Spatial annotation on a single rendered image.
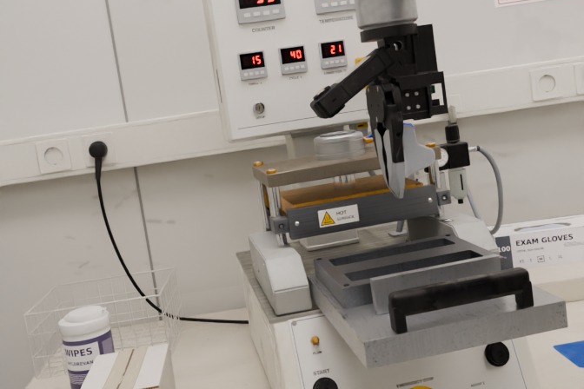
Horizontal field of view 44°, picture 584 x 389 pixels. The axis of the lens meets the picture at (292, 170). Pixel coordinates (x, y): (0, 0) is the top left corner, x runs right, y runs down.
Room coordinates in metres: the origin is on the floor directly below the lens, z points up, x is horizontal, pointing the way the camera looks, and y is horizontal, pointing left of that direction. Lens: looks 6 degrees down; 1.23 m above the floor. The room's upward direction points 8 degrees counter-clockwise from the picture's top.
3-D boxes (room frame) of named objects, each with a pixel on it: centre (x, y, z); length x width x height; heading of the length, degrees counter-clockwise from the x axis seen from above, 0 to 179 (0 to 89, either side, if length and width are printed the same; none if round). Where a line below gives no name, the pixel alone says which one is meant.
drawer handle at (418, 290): (0.72, -0.15, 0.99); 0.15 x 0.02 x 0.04; 99
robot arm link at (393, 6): (0.91, -0.14, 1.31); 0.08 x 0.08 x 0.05
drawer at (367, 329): (0.86, -0.13, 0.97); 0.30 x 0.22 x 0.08; 9
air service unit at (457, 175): (1.33, -0.28, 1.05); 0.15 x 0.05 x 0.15; 99
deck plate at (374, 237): (1.20, -0.08, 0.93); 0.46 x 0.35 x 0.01; 9
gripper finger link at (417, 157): (0.89, -0.15, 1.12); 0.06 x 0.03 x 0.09; 99
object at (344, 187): (1.16, -0.09, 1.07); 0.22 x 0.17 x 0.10; 99
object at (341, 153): (1.20, -0.10, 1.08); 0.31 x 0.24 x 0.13; 99
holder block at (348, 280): (0.91, -0.12, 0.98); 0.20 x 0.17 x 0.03; 99
